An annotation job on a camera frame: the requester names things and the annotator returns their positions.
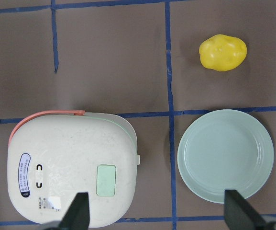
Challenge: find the green plate near right arm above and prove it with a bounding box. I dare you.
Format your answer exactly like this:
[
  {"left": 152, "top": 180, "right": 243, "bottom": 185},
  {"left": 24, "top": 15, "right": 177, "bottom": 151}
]
[{"left": 177, "top": 109, "right": 275, "bottom": 204}]

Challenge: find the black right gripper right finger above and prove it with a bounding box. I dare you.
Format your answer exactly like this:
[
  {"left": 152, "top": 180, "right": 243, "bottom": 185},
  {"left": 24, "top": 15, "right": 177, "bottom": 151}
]
[{"left": 224, "top": 189, "right": 266, "bottom": 230}]

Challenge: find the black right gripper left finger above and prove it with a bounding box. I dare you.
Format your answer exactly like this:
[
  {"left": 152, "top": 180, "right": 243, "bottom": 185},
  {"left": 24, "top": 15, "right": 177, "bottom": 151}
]
[{"left": 59, "top": 192, "right": 90, "bottom": 230}]

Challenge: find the yellow toy potato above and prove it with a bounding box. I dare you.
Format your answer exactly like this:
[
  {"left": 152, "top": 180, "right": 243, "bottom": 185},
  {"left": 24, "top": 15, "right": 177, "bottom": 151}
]
[{"left": 199, "top": 34, "right": 247, "bottom": 72}]

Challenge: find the white rice cooker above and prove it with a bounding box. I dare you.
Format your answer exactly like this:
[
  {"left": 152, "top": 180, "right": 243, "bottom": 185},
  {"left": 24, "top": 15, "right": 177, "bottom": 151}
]
[{"left": 7, "top": 110, "right": 140, "bottom": 228}]

